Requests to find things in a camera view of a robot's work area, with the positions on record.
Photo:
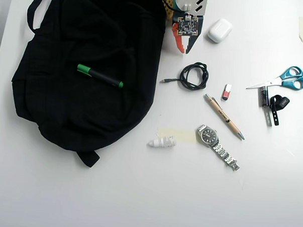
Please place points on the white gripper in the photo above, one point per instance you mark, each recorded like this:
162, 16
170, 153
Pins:
178, 42

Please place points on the red and silver usb stick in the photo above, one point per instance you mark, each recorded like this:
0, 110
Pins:
226, 92

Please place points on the black fabric bag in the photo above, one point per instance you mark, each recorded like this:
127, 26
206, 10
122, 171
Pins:
81, 40

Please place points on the white earbuds case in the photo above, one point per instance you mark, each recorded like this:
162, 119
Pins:
219, 30

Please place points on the yellow perforated plate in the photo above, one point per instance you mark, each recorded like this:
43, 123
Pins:
168, 1

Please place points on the wooden ballpoint pen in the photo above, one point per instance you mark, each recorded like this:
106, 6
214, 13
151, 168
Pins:
224, 116

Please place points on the black marker with green cap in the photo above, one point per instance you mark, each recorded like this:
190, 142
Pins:
100, 76

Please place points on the long beige tape strip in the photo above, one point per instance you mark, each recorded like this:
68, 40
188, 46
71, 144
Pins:
183, 135

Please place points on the black cylindrical battery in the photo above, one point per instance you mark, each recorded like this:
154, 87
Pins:
264, 97

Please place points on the silver wristwatch with dark dial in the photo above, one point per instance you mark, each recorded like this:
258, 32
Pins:
209, 135

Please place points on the bare camera circuit board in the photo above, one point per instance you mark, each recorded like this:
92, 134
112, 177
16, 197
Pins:
187, 25

